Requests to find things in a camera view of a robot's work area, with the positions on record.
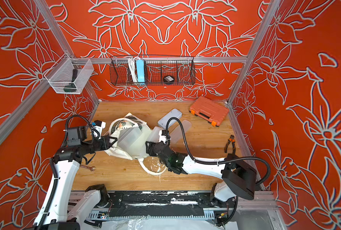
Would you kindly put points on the orange handled pliers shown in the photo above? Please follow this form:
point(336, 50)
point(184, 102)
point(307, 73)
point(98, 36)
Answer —
point(230, 142)

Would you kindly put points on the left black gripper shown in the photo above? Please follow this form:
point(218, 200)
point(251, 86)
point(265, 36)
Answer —
point(106, 144)

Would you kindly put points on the orange plastic tool case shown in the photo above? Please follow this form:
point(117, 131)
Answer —
point(209, 110)

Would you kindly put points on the dark green flashlight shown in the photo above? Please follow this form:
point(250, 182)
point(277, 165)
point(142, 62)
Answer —
point(71, 87)

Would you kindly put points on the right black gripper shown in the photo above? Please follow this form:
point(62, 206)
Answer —
point(154, 146)

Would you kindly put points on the small metal wrench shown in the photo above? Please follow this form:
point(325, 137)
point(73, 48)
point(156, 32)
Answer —
point(91, 168)

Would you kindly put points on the clear plastic wall bin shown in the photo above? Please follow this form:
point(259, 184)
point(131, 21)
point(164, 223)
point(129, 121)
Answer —
point(60, 75)

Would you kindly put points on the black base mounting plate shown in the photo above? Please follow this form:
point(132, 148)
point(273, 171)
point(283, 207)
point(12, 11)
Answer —
point(162, 204)

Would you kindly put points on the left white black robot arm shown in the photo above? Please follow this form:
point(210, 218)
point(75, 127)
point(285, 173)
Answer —
point(54, 214)

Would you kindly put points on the white printed canvas tote bag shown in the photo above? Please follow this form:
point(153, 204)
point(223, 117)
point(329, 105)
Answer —
point(131, 133)

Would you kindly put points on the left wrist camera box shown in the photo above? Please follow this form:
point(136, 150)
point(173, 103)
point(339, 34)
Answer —
point(74, 136)

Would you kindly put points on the light blue power bank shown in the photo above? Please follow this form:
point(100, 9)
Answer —
point(140, 65)

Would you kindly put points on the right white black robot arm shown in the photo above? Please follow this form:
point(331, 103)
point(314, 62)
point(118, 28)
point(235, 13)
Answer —
point(239, 179)

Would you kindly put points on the black wire wall basket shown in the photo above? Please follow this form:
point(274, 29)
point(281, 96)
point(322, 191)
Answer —
point(123, 71)

